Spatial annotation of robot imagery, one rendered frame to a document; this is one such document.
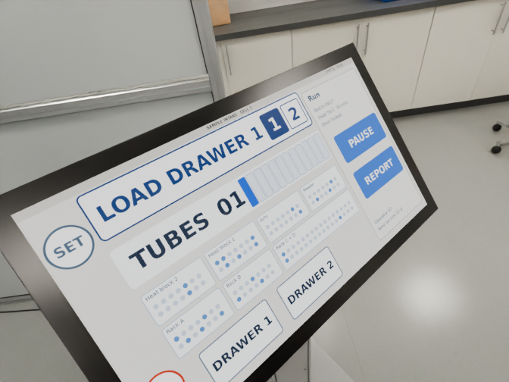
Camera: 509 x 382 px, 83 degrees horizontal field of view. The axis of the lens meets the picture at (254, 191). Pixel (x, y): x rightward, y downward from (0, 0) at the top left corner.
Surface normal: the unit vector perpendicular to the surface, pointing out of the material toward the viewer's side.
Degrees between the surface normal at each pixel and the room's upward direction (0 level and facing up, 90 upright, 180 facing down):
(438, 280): 0
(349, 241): 50
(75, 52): 90
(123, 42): 90
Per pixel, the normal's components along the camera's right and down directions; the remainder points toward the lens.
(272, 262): 0.40, -0.14
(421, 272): -0.13, -0.75
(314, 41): 0.07, 0.65
